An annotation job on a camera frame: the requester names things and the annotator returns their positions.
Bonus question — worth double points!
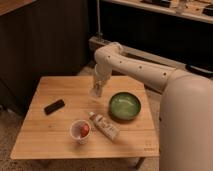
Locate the white paper cup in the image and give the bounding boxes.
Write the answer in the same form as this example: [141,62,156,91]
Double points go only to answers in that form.
[69,120,91,144]

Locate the red fruit in cup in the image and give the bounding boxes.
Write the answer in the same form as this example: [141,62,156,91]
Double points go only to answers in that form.
[81,125,89,137]

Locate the metal shelf unit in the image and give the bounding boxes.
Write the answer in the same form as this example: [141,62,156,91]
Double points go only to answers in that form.
[88,0,213,78]

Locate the black rectangular bar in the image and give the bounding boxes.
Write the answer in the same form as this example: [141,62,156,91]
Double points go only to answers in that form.
[44,99,65,115]

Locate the wooden table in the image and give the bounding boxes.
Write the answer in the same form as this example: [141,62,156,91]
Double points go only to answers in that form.
[11,76,159,160]

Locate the green ceramic bowl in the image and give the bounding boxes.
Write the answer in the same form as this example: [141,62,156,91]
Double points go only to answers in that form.
[109,92,141,120]

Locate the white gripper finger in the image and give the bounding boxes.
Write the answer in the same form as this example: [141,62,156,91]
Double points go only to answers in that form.
[98,82,104,94]
[91,82,97,95]

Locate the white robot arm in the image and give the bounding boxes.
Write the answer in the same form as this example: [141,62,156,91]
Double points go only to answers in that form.
[93,42,213,171]

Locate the white tube bottle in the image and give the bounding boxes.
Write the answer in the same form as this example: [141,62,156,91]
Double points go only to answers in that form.
[89,112,119,141]

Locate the dark wooden cabinet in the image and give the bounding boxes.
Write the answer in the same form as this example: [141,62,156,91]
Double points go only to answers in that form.
[0,0,88,115]

